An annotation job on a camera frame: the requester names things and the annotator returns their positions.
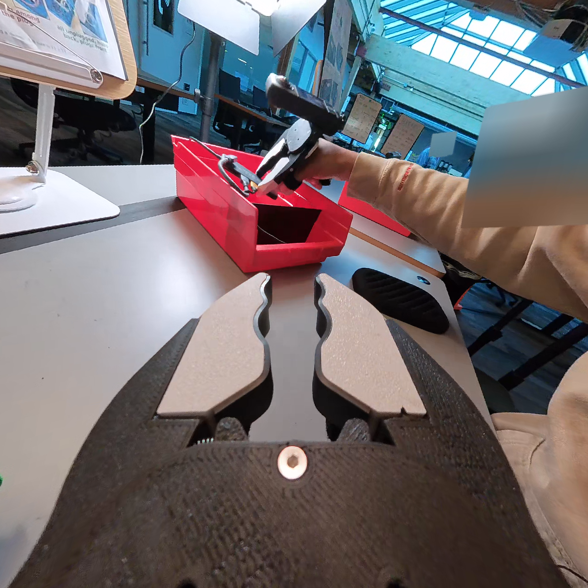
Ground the red plastic bin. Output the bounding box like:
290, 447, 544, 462
337, 181, 412, 238
171, 134, 353, 274

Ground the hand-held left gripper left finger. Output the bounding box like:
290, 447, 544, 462
155, 272, 275, 420

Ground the black table frame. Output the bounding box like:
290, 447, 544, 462
464, 298, 588, 391

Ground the person's right forearm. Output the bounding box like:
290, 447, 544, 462
347, 152, 588, 323

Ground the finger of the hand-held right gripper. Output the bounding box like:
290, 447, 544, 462
257, 156, 304, 199
255, 131, 298, 181

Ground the person's right hand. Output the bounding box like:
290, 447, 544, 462
294, 138, 360, 185

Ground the brown notice board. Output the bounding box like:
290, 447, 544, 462
342, 93, 383, 144
380, 113, 425, 159

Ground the black ribbed oval pad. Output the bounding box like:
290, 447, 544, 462
351, 268, 451, 335

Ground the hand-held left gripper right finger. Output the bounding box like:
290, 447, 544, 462
313, 273, 429, 419

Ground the black office chair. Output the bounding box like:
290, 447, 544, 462
212, 69, 259, 153

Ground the white stand with instruction board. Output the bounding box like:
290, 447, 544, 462
0, 0, 138, 237

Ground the white light panel on pole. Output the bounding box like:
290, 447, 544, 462
177, 0, 328, 144

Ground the hanging brown banner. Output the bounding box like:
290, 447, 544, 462
319, 0, 353, 111

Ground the black usb cable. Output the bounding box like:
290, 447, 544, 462
189, 136, 260, 196

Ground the person's beige clothing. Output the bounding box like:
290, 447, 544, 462
491, 354, 588, 588

